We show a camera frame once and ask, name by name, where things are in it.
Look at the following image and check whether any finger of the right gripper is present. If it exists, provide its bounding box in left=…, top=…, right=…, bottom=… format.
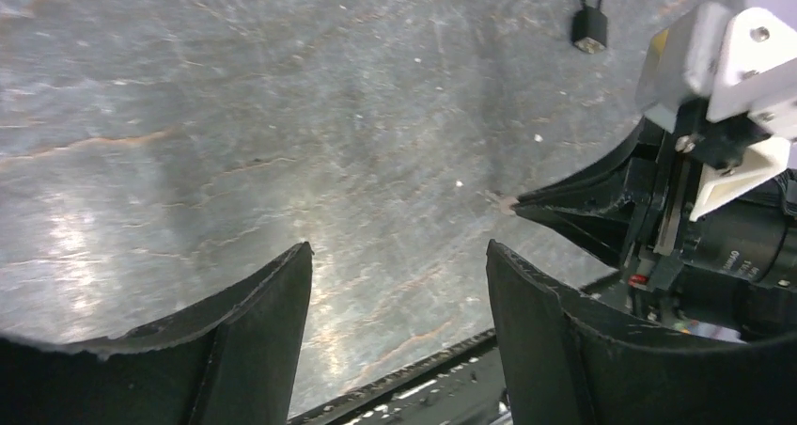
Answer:
left=513, top=122, right=654, bottom=213
left=515, top=206, right=632, bottom=268

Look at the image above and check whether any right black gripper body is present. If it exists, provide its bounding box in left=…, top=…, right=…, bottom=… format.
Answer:
left=624, top=100, right=773, bottom=305

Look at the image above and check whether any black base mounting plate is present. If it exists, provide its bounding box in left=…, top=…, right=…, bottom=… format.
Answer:
left=288, top=329, right=512, bottom=425

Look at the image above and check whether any black cable loop strap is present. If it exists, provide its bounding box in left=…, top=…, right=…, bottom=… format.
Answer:
left=570, top=0, right=610, bottom=55

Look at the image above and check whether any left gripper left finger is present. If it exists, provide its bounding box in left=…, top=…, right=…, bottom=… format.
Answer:
left=1, top=243, right=313, bottom=424

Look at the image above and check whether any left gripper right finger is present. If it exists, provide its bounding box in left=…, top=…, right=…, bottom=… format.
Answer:
left=486, top=241, right=796, bottom=424

